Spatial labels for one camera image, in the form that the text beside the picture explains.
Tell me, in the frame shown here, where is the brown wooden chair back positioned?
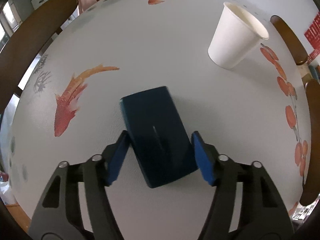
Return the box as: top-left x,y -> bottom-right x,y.
270,15 -> 308,66

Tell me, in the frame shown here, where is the dark wooden chair back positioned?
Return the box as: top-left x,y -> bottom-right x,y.
300,79 -> 320,206

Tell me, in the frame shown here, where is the dark wooden chair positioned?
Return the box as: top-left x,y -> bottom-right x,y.
300,79 -> 320,206
1,0 -> 78,113

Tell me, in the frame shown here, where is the white patterned tablecloth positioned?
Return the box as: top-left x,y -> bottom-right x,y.
8,0 -> 311,239

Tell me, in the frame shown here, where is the white paper cup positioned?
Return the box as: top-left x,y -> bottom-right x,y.
208,2 -> 270,69

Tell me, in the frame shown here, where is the dark blue box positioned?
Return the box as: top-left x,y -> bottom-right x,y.
120,86 -> 197,189

